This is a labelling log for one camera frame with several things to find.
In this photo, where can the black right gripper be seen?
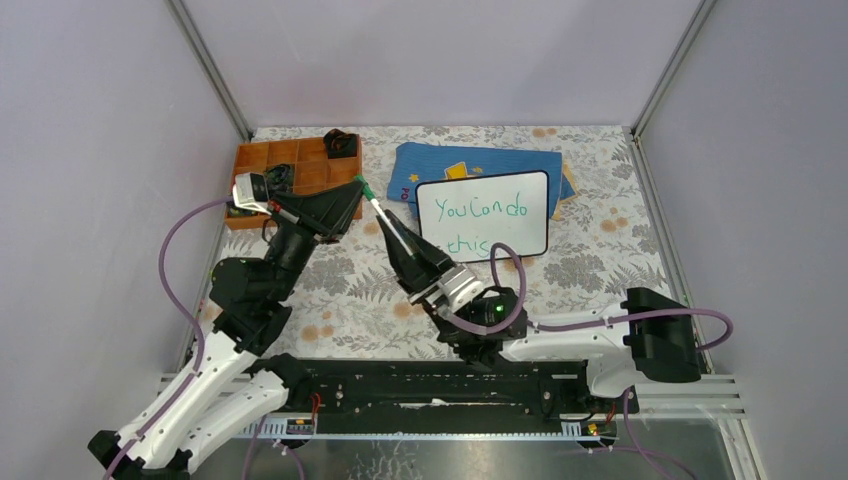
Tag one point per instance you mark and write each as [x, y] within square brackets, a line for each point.
[413, 270]

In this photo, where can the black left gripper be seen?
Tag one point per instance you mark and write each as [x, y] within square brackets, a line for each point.
[325, 216]

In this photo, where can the green marker cap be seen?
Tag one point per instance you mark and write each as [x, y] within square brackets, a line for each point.
[367, 191]

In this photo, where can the white board with black frame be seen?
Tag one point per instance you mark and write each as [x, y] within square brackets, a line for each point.
[466, 217]

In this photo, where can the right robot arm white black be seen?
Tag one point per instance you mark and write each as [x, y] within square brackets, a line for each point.
[645, 337]

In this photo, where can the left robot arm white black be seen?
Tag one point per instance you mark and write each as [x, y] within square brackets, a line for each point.
[189, 420]

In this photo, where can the wooden compartment tray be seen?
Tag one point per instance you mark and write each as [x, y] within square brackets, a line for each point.
[313, 172]

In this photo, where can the dark rolled sock with green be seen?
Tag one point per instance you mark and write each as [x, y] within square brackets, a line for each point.
[279, 177]

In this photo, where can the dark rolled sock with orange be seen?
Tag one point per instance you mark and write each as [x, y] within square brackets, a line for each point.
[339, 144]

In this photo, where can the floral patterned tablecloth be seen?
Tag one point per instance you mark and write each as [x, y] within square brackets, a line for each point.
[347, 303]

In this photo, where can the blue cartoon print cloth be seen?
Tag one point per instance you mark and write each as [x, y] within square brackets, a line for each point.
[418, 163]

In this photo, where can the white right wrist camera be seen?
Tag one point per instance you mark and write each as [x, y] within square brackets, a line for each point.
[456, 288]

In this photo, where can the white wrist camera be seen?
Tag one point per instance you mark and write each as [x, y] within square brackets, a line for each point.
[250, 192]
[456, 288]

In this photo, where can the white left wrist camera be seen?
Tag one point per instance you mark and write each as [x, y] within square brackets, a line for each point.
[250, 192]

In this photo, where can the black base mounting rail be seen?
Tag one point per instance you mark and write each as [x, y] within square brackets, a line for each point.
[546, 390]

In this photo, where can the slotted grey cable duct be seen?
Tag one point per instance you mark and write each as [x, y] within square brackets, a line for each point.
[440, 423]

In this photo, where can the aluminium frame post left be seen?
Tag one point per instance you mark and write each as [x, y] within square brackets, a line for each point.
[214, 83]

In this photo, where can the aluminium frame post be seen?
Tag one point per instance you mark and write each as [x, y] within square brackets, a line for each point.
[668, 252]
[214, 83]

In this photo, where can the aluminium frame post right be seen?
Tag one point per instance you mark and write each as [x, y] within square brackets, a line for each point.
[668, 252]

